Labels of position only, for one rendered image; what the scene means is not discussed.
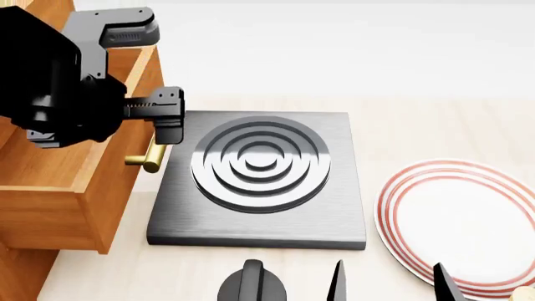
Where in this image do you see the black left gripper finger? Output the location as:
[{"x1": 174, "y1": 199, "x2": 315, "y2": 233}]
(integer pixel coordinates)
[
  {"x1": 151, "y1": 115, "x2": 185, "y2": 145},
  {"x1": 26, "y1": 129, "x2": 64, "y2": 149}
]

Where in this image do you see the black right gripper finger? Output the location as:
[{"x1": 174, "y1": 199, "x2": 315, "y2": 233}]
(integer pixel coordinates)
[
  {"x1": 431, "y1": 262, "x2": 478, "y2": 301},
  {"x1": 326, "y1": 258, "x2": 348, "y2": 301}
]

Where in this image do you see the brass drawer handle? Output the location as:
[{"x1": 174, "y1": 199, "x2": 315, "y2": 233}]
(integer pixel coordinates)
[{"x1": 124, "y1": 135, "x2": 166, "y2": 174}]

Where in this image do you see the wooden cabinet drawer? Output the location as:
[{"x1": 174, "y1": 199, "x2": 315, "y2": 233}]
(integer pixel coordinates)
[{"x1": 0, "y1": 44, "x2": 170, "y2": 256}]

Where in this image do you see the wooden cabinet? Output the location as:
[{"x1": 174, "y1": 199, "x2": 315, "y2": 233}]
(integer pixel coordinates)
[{"x1": 0, "y1": 0, "x2": 77, "y2": 301}]

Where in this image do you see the white plate with red rings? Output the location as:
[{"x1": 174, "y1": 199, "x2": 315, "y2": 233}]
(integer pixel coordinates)
[{"x1": 373, "y1": 159, "x2": 535, "y2": 301}]

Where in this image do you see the pale yellow round object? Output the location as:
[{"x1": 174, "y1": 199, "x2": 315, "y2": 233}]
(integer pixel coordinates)
[{"x1": 511, "y1": 285, "x2": 535, "y2": 301}]

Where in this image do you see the black round knob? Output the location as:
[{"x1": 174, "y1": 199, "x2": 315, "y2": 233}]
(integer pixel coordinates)
[{"x1": 217, "y1": 258, "x2": 288, "y2": 301}]

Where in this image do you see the grey metal stove plate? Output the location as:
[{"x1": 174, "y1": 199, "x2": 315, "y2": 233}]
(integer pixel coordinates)
[{"x1": 146, "y1": 110, "x2": 368, "y2": 252}]

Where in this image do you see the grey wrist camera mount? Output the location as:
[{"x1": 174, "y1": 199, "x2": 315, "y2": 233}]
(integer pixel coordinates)
[{"x1": 61, "y1": 8, "x2": 161, "y2": 80}]

